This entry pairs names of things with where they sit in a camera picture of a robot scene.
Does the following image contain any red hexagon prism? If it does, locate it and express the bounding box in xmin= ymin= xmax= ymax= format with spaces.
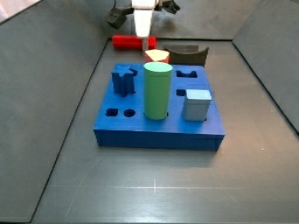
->
xmin=112 ymin=35 xmax=142 ymax=50

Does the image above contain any red pentagon block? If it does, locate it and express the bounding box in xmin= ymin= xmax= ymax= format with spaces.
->
xmin=144 ymin=49 xmax=169 ymax=63

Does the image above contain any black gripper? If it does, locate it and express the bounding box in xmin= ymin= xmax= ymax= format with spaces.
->
xmin=106 ymin=0 xmax=180 ymax=51

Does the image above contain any black curved stand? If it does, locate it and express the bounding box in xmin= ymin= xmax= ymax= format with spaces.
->
xmin=164 ymin=45 xmax=209 ymax=67

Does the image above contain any green cylinder block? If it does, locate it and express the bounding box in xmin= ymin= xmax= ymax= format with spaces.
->
xmin=144 ymin=62 xmax=173 ymax=120

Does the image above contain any dark blue star block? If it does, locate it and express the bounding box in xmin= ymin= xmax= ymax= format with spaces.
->
xmin=110 ymin=64 xmax=137 ymax=97

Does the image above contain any light blue square block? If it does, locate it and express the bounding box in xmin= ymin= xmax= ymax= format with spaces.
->
xmin=182 ymin=89 xmax=211 ymax=122

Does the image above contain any blue shape sorter base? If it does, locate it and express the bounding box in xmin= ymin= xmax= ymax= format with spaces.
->
xmin=93 ymin=63 xmax=225 ymax=151

